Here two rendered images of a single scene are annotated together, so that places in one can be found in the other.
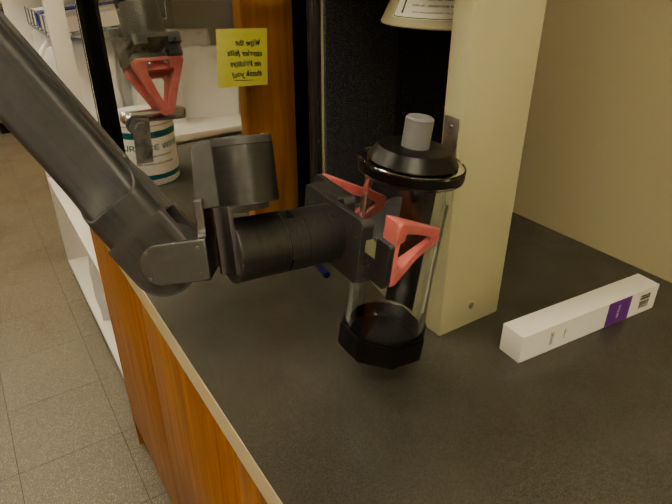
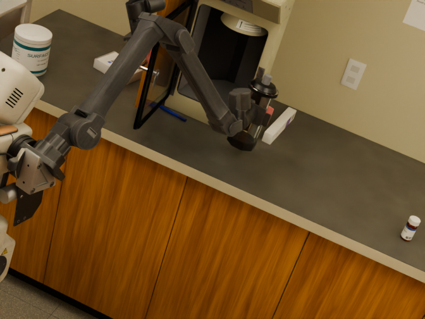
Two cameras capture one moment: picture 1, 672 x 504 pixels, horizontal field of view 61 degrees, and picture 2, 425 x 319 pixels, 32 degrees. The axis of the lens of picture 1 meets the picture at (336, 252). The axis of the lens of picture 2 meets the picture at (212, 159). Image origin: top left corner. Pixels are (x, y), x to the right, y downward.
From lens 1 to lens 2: 2.09 m
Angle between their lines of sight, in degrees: 39
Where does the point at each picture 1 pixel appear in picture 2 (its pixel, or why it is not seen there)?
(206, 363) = (183, 161)
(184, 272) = (238, 129)
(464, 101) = (267, 64)
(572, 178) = not seen: hidden behind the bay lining
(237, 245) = (245, 120)
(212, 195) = (239, 107)
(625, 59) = not seen: hidden behind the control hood
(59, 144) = (214, 99)
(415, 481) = (269, 180)
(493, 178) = not seen: hidden behind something
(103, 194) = (222, 111)
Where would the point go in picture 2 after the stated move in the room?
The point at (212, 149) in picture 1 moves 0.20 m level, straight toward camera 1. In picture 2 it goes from (241, 95) to (290, 128)
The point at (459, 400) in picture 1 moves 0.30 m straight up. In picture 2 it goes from (263, 158) to (289, 85)
